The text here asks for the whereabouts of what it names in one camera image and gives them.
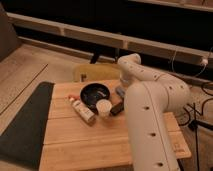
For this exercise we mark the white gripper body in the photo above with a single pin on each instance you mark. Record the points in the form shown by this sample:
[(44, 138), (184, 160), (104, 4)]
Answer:
[(124, 82)]

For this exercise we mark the wooden shelf rail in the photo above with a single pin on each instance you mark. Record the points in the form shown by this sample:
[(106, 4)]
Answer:
[(153, 48)]

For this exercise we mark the black rectangular box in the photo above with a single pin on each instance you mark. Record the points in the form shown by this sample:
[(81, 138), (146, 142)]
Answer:
[(116, 109)]

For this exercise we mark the black bowl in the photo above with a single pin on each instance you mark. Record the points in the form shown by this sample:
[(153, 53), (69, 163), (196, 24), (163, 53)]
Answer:
[(92, 93)]

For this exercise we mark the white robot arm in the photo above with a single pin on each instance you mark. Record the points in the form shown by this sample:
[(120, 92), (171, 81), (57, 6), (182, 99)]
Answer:
[(149, 94)]

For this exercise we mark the orange carrot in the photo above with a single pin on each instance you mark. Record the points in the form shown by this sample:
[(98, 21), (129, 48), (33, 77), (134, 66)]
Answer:
[(74, 97)]

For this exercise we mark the dark green floor mat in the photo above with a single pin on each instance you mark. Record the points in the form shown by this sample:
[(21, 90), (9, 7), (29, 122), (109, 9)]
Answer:
[(22, 141)]

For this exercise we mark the white paper cup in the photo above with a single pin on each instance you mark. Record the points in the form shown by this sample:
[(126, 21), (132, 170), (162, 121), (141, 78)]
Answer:
[(103, 107)]

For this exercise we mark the white lotion bottle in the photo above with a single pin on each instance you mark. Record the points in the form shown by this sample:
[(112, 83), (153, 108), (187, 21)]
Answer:
[(85, 113)]

